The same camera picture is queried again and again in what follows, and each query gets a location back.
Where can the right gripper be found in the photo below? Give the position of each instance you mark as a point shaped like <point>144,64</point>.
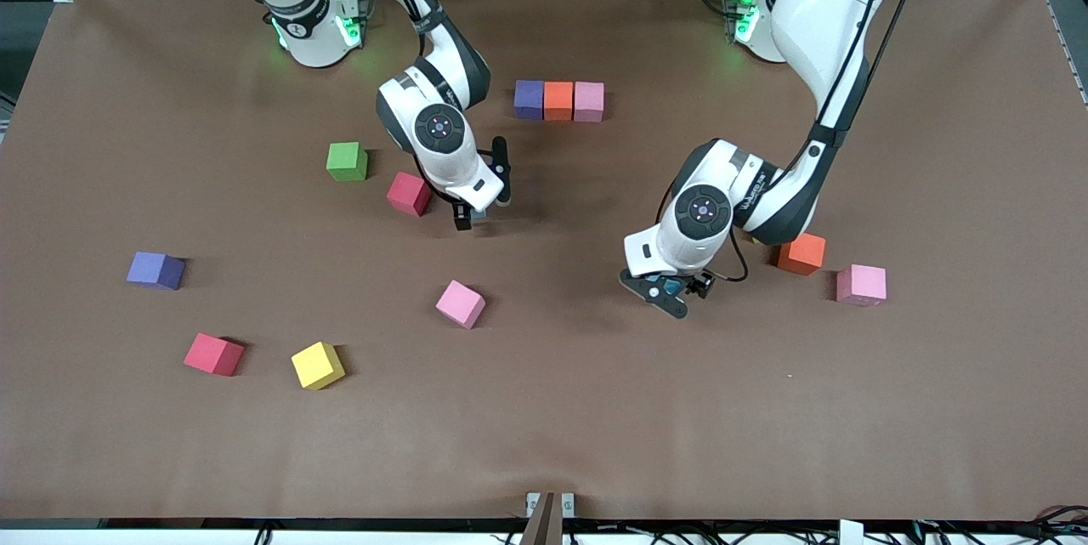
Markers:
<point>461,216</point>

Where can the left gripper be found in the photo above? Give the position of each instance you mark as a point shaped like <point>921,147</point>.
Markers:
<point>700,283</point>

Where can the blue foam cube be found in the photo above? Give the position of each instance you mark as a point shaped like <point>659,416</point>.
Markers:
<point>480,218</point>
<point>671,285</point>

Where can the purple foam cube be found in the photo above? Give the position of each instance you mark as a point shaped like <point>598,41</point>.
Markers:
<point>529,99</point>
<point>153,269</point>

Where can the orange foam cube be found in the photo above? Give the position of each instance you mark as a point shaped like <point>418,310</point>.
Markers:
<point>558,100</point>
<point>803,256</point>

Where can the light pink foam cube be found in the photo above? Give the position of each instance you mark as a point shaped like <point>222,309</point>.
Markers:
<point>860,284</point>
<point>589,101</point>

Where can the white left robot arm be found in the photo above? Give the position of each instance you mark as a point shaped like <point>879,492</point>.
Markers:
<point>824,9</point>

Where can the red foam cube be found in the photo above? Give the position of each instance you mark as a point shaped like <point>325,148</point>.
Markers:
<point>212,354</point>
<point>406,195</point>

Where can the bright pink foam cube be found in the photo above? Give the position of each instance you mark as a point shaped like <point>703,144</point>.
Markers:
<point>460,303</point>

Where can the green foam cube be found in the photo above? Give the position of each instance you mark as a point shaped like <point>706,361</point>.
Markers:
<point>347,161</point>

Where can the metal bracket with brown post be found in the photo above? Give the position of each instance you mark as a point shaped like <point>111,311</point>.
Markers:
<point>548,519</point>

